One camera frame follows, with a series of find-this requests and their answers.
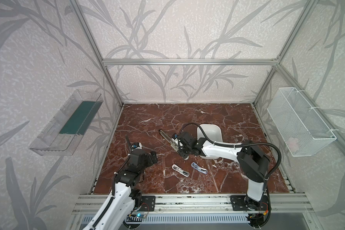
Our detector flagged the white oval tray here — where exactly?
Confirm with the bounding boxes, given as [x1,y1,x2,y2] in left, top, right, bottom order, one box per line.
[197,124,223,160]

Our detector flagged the small white stapler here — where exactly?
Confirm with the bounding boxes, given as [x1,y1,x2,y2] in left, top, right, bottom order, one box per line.
[172,164,190,177]

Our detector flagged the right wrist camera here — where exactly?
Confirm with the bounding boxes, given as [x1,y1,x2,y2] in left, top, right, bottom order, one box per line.
[171,133,179,151]

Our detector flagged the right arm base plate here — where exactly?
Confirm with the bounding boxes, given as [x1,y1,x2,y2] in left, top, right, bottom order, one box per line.
[230,195,269,212]

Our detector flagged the aluminium front rail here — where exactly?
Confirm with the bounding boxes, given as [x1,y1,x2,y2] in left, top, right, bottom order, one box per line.
[71,193,314,215]

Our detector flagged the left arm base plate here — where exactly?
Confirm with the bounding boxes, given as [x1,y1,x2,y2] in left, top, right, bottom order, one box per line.
[137,195,156,212]

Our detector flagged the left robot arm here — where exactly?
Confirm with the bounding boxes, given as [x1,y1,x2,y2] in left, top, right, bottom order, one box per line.
[84,147,158,230]

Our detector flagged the white wire mesh basket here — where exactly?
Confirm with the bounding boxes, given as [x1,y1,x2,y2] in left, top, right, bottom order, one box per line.
[267,87,337,157]

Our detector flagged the clear acrylic wall shelf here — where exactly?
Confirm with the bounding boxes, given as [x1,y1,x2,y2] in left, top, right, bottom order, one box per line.
[29,90,104,156]

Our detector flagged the large beige black stapler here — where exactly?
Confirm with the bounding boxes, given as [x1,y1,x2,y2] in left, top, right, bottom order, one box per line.
[159,129,177,152]

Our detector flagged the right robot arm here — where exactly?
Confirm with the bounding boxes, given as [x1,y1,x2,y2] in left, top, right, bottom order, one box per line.
[172,131,282,210]

